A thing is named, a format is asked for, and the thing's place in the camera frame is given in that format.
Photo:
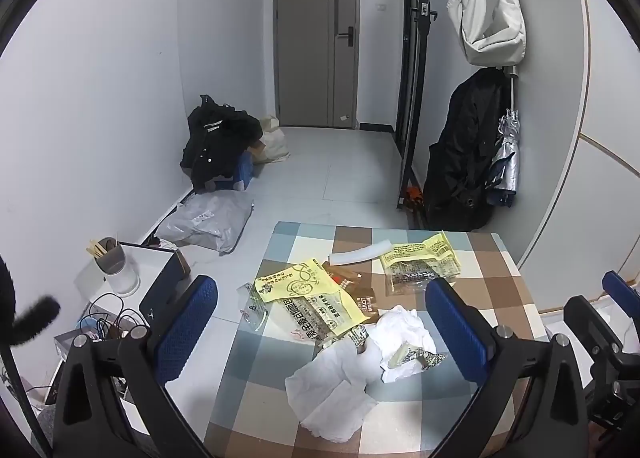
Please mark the black fuzzy object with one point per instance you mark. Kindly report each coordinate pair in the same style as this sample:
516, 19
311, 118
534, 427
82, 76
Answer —
30, 320

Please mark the yellow packet with clear window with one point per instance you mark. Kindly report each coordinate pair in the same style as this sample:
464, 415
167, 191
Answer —
420, 253

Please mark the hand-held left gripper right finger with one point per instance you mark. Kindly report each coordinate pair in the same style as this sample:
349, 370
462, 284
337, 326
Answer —
455, 328

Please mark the grey plastic mailer bag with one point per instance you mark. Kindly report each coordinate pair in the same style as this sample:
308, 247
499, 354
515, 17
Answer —
205, 223

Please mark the white shoulder bag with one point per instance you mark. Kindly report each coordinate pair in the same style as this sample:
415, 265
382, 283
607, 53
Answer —
490, 13

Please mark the pile of black clothes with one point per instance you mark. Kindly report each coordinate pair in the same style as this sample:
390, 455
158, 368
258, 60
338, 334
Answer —
215, 138

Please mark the white cabinet with gold trim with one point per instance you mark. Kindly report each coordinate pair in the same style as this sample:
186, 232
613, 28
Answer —
575, 113

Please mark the white side table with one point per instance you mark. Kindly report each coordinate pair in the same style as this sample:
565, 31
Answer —
147, 260

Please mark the orange item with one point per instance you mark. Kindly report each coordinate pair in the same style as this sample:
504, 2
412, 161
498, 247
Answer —
414, 194

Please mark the black framed door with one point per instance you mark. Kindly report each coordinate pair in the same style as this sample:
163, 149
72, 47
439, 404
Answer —
407, 88

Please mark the white tissue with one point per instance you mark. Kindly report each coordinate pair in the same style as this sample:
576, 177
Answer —
400, 328
325, 388

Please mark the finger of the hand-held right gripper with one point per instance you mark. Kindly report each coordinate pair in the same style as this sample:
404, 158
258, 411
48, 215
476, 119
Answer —
590, 323
620, 288

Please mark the dark blue flat box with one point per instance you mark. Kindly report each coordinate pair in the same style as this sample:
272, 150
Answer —
160, 288

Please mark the white round container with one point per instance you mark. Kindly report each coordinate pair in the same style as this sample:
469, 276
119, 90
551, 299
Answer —
122, 280

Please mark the white foam strip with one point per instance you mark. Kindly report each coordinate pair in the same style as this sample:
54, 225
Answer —
360, 253

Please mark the checked tablecloth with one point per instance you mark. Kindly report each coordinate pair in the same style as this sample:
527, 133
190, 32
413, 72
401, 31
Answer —
260, 363

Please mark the brown sachet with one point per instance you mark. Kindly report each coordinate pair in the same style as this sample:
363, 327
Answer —
360, 283

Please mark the clear plastic wrapper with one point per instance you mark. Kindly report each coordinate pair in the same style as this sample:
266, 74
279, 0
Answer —
255, 313

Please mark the large yellow printed packet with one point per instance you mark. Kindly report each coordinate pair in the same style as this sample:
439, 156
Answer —
300, 288

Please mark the grey cup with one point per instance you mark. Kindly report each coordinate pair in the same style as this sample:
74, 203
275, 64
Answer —
111, 258

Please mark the metal coat rack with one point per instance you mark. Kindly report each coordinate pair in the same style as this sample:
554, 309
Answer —
512, 88

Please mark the grey-brown room door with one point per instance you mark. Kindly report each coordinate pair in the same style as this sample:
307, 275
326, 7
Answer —
305, 38

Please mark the bundle of wooden sticks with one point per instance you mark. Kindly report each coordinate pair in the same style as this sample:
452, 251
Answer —
96, 248

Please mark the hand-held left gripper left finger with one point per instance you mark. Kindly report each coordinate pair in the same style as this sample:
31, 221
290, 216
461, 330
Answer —
185, 328

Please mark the brown cardboard box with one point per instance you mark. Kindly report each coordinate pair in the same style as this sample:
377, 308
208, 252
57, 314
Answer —
257, 150

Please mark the small printed wrapper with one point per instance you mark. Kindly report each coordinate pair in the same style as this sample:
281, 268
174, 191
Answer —
415, 355

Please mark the black hanging coat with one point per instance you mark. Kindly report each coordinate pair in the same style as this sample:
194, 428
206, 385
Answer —
465, 148

